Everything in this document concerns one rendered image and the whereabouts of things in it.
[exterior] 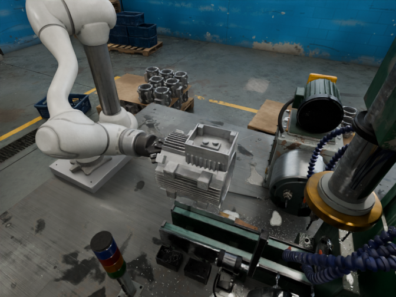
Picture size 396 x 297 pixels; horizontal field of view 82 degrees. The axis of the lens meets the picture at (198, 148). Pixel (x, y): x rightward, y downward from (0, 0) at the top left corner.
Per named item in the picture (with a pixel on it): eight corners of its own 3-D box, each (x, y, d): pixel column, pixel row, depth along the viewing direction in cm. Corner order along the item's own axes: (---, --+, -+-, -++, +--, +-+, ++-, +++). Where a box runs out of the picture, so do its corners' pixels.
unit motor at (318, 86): (316, 139, 140) (345, 73, 112) (316, 177, 117) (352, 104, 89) (273, 131, 147) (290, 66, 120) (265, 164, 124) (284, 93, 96)
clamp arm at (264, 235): (255, 270, 77) (271, 231, 61) (254, 279, 75) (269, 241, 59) (245, 266, 78) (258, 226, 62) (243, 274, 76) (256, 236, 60)
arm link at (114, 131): (135, 156, 81) (109, 159, 69) (102, 149, 87) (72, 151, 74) (138, 126, 80) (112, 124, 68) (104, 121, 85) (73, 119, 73)
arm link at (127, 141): (131, 122, 76) (147, 125, 74) (139, 144, 82) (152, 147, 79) (114, 138, 70) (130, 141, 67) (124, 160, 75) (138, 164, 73)
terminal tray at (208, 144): (236, 150, 67) (238, 131, 63) (225, 175, 60) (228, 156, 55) (198, 141, 71) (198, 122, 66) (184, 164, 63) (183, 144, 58)
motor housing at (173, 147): (233, 175, 80) (240, 132, 68) (217, 220, 67) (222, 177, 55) (182, 160, 86) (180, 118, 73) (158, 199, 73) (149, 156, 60)
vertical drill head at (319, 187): (353, 210, 73) (471, 55, 41) (360, 264, 60) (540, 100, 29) (294, 193, 78) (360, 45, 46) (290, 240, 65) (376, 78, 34)
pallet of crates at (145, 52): (162, 46, 591) (159, 12, 539) (148, 56, 533) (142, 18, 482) (123, 42, 620) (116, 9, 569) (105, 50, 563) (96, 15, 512)
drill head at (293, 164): (319, 173, 122) (338, 137, 106) (320, 232, 97) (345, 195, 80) (272, 161, 129) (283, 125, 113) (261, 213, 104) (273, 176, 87)
